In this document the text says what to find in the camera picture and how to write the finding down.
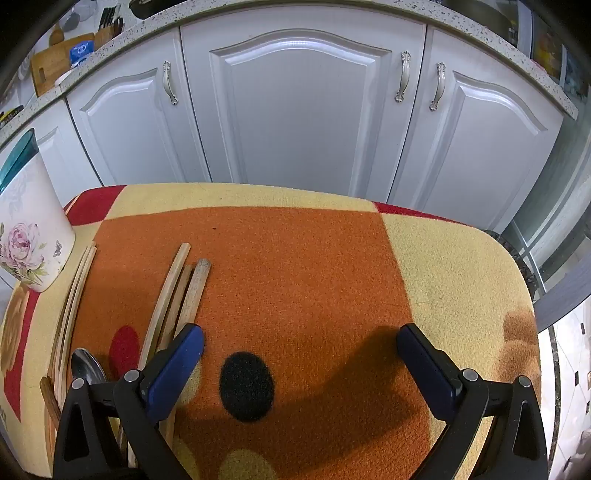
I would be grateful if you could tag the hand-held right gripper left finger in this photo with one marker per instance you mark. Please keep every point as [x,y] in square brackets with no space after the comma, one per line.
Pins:
[178,364]

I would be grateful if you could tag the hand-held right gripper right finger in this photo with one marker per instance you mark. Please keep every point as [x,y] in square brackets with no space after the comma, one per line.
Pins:
[425,364]

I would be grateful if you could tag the wooden chopstick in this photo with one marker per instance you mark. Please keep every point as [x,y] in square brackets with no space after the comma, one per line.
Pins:
[79,300]
[196,290]
[166,295]
[178,304]
[69,300]

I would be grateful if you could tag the metal spoon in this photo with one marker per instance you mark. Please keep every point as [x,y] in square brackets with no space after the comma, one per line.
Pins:
[87,364]

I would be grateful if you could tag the brown wooden utensil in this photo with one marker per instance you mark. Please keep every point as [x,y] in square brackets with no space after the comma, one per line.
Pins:
[50,394]

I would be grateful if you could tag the floral ceramic utensil holder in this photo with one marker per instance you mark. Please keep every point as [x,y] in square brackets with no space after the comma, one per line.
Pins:
[32,221]

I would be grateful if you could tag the patterned orange yellow table mat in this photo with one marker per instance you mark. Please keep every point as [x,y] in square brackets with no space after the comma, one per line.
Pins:
[300,277]

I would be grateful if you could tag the white cabinet door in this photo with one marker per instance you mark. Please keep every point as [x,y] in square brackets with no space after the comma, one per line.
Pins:
[295,115]
[480,147]
[60,152]
[138,129]

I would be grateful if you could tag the wooden cutting board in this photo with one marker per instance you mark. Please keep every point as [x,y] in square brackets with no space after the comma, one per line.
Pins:
[53,64]

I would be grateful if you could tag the blue round packet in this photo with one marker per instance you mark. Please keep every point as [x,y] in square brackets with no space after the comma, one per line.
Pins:
[82,50]

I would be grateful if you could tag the wooden knife block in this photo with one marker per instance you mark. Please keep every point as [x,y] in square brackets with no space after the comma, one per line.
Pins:
[105,34]

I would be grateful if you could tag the black frying pan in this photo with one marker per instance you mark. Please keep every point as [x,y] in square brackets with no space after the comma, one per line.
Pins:
[143,8]

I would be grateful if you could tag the white kitchen cabinets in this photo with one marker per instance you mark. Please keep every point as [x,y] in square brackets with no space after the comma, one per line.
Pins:
[323,10]

